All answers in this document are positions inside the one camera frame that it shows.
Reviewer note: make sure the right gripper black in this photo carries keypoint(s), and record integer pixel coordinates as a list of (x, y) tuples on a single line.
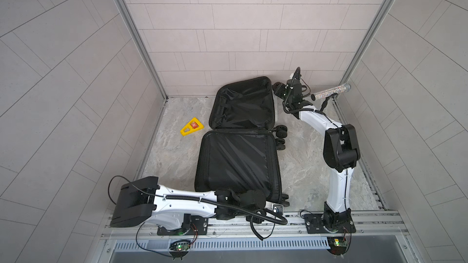
[(280, 91)]

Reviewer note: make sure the white hard-shell suitcase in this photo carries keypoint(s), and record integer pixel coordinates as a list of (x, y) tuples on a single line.
[(240, 151)]

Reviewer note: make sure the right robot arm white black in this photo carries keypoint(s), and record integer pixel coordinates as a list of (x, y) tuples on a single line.
[(341, 150)]

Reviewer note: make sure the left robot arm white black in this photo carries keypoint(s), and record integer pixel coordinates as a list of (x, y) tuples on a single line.
[(145, 200)]

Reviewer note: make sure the glitter tube on black stand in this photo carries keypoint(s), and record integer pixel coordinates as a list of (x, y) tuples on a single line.
[(326, 95)]

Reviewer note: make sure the left circuit board with LEDs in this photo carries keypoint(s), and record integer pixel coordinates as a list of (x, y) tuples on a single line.
[(180, 245)]

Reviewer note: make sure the circuit board with leds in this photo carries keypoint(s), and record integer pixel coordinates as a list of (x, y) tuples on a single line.
[(180, 245), (338, 245)]

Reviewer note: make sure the yellow triangular toy block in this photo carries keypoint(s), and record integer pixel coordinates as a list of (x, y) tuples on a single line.
[(192, 126)]

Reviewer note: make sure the right circuit board with LEDs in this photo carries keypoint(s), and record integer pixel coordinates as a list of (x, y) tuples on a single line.
[(338, 245)]

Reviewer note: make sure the aluminium mounting rail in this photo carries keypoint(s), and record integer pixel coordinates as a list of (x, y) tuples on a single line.
[(364, 223)]

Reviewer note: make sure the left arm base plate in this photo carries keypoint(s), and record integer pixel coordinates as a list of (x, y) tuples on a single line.
[(188, 226)]

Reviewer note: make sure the white perforated cable duct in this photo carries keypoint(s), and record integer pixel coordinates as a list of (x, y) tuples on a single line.
[(229, 244)]

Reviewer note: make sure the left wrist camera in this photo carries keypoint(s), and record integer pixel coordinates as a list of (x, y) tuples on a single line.
[(277, 209)]

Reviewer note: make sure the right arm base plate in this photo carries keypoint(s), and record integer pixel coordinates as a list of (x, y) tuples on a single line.
[(328, 223)]

